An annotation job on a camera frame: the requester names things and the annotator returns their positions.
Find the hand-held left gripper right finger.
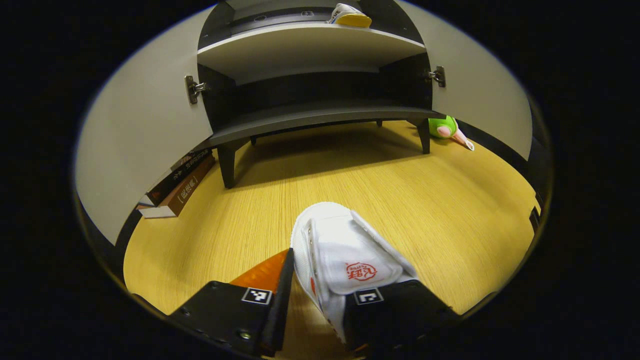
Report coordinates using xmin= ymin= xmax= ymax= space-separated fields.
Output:
xmin=343 ymin=279 xmax=462 ymax=352

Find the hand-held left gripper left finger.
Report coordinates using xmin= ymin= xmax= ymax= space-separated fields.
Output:
xmin=167 ymin=247 xmax=296 ymax=358

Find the white shoe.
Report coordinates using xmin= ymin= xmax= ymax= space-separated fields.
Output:
xmin=325 ymin=2 xmax=373 ymax=29
xmin=290 ymin=201 xmax=420 ymax=346

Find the white shoe cabinet door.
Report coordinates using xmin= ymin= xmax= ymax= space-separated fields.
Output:
xmin=74 ymin=6 xmax=221 ymax=247
xmin=395 ymin=0 xmax=533 ymax=161

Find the white and grey shoe cabinet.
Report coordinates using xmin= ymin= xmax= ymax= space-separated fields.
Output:
xmin=197 ymin=0 xmax=446 ymax=190

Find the metal door hinge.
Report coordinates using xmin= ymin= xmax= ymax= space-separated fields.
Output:
xmin=426 ymin=65 xmax=447 ymax=89
xmin=184 ymin=75 xmax=208 ymax=106

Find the brown book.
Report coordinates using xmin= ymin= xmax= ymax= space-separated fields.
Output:
xmin=139 ymin=154 xmax=217 ymax=220

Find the black book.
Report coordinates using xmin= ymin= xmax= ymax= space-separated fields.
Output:
xmin=146 ymin=150 xmax=215 ymax=207

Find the green plush toy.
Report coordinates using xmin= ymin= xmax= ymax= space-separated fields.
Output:
xmin=428 ymin=115 xmax=475 ymax=152

